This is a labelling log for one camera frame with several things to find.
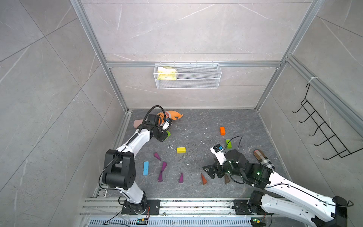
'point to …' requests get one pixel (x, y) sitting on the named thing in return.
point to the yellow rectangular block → (181, 150)
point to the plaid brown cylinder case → (263, 160)
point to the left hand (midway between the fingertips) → (165, 131)
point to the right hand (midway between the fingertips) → (209, 164)
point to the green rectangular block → (169, 134)
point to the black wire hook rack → (327, 133)
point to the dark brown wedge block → (227, 179)
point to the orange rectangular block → (222, 131)
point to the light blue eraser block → (146, 168)
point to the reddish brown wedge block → (204, 179)
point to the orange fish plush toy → (170, 114)
